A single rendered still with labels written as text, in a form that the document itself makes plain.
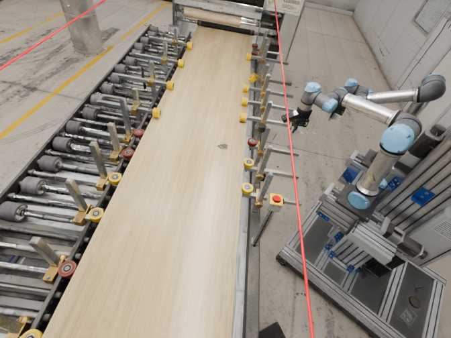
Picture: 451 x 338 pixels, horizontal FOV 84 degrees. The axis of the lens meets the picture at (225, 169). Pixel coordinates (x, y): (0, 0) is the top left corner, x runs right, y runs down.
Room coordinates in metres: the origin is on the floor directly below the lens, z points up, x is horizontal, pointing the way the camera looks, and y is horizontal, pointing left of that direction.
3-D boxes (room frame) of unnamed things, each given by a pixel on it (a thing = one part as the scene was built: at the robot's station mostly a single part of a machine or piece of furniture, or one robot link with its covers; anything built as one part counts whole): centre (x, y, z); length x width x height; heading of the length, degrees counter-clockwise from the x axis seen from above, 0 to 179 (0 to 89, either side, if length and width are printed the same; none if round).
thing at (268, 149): (1.32, -0.27, 0.89); 0.03 x 0.03 x 0.48; 3
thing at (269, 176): (1.07, -0.28, 0.90); 0.03 x 0.03 x 0.48; 3
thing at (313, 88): (1.31, -0.38, 1.57); 0.09 x 0.08 x 0.11; 51
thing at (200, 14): (3.89, 0.41, 1.05); 1.43 x 0.12 x 0.12; 93
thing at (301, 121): (1.32, -0.38, 1.41); 0.09 x 0.08 x 0.12; 108
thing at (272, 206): (0.81, -0.30, 1.18); 0.07 x 0.07 x 0.08; 3
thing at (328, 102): (1.27, -0.47, 1.57); 0.11 x 0.11 x 0.08; 51
